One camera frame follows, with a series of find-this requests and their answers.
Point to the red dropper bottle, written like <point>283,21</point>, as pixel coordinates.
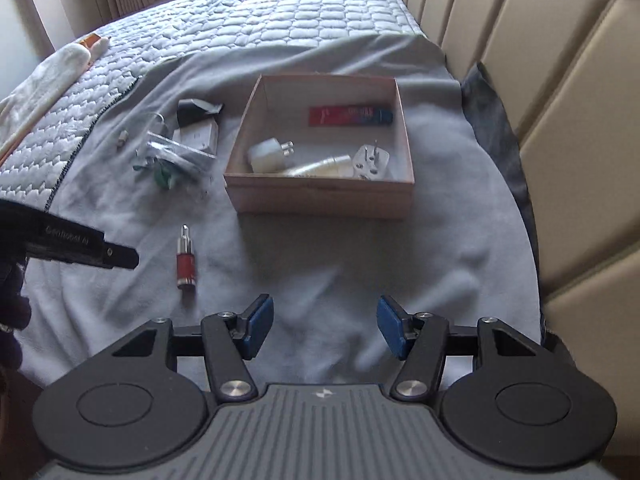
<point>185,262</point>

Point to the small metal connector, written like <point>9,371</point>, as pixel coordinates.
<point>121,139</point>

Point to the green plastic part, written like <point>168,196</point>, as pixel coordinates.
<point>166,176</point>

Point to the grey fleece blanket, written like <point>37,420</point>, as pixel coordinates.
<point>310,260</point>

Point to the orange and white cloth item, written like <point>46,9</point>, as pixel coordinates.
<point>95,42</point>

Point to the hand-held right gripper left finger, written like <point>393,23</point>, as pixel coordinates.
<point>257,325</point>

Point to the cream plastic tube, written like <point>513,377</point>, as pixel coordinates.
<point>320,166</point>

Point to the red and blue tube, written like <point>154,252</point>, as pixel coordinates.
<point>350,115</point>

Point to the pink cardboard box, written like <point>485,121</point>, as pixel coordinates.
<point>320,195</point>

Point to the person's left hand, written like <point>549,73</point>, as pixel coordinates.
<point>10,310</point>

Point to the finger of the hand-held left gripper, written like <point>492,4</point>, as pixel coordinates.
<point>120,257</point>

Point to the dark grey cloth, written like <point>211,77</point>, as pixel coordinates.
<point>490,110</point>

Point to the beige padded headboard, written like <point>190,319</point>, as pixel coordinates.
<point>575,110</point>

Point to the white charger plug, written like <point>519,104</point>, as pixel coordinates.
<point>265,156</point>

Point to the white plug adapter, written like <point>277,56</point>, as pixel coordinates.
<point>369,165</point>

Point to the quilted grey mattress pad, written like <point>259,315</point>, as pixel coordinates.
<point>260,15</point>

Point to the white labelled box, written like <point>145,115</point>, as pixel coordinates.
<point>197,137</point>

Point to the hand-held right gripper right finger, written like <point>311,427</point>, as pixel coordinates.
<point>392,327</point>

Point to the clear plastic bag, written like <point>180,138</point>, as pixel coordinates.
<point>175,152</point>

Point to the black round device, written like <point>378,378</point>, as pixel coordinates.
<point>190,110</point>

